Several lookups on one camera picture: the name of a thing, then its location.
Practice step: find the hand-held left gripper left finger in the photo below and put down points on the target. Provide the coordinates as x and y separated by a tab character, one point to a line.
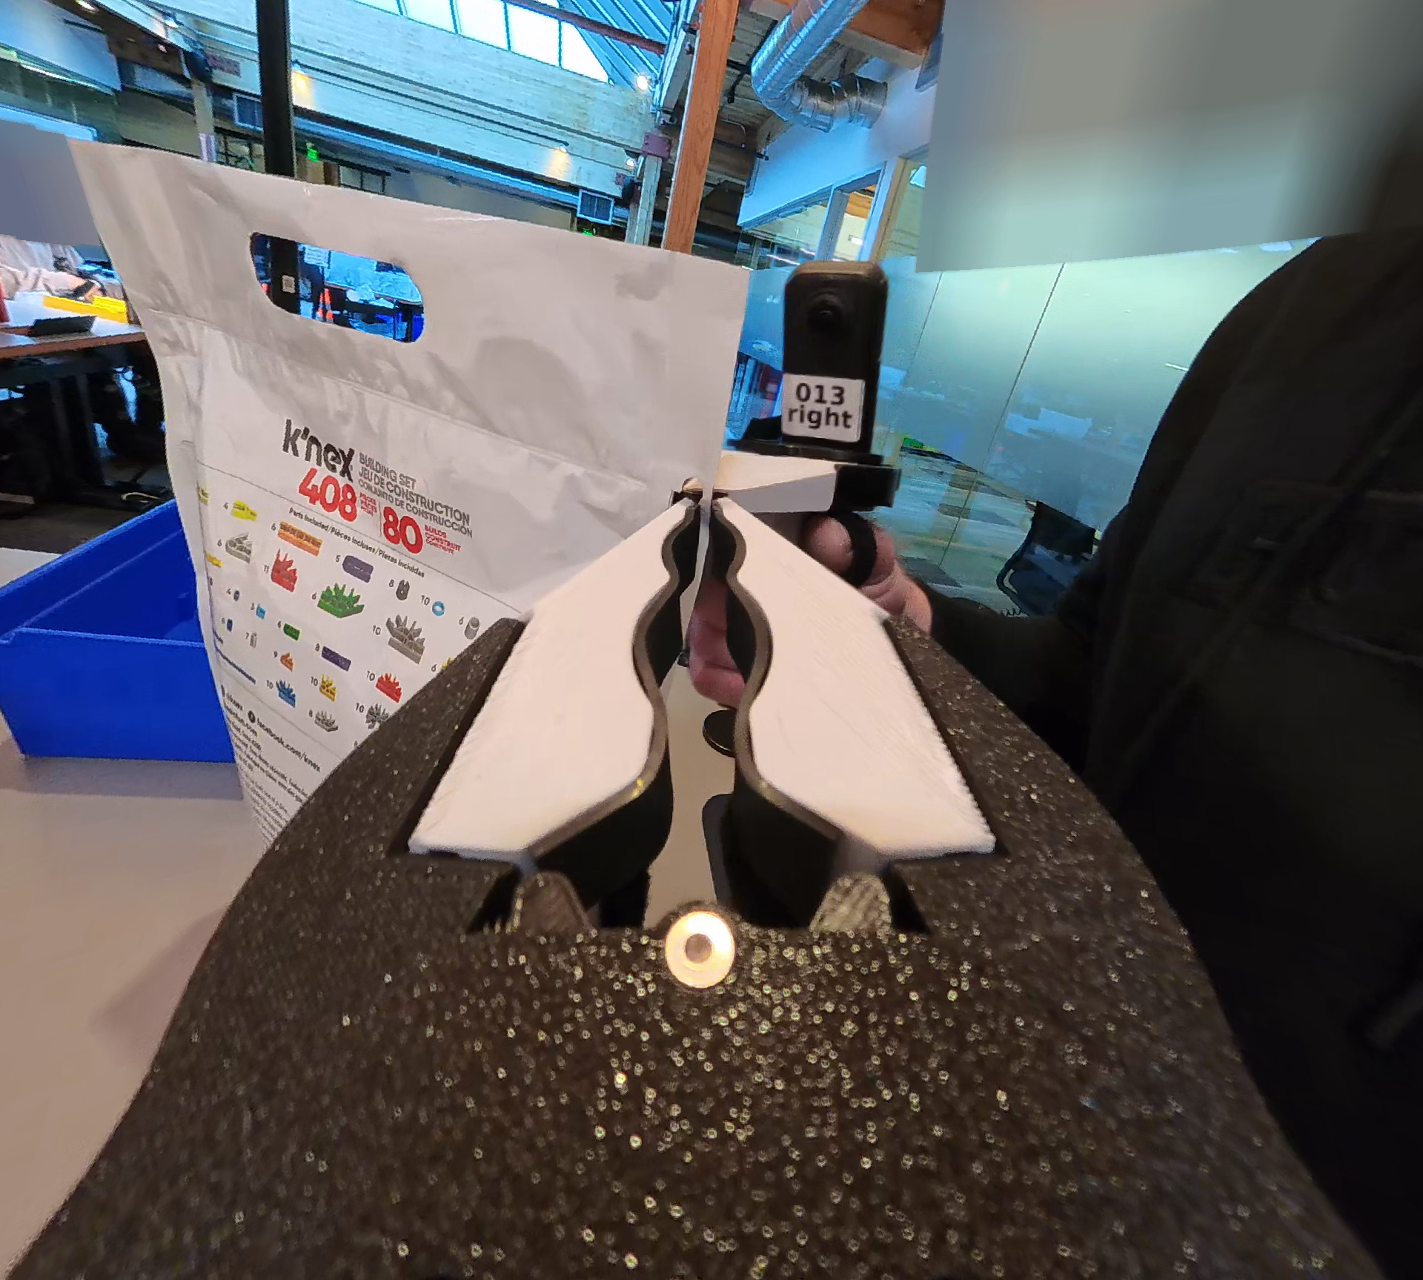
544	736

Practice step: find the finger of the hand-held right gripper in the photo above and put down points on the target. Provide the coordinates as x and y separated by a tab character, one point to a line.
791	487

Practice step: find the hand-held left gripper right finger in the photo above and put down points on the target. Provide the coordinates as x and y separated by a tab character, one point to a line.
868	736

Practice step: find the toy building set bag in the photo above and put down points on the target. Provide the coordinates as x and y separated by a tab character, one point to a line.
468	391

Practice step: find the blue plastic bin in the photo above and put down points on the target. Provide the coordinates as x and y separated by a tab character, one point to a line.
101	647

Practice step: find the person's right forearm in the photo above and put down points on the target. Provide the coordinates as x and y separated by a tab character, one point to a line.
1001	657

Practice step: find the person's right hand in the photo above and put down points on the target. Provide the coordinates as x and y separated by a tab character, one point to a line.
717	652

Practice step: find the person's black-clothed torso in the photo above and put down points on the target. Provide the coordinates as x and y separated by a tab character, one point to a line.
1280	692

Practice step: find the black pole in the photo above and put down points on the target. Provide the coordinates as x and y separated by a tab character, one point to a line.
272	57

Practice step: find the brown work table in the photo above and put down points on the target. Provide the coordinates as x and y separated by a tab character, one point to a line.
67	336

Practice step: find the wooden post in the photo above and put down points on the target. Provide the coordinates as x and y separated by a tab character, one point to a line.
702	126

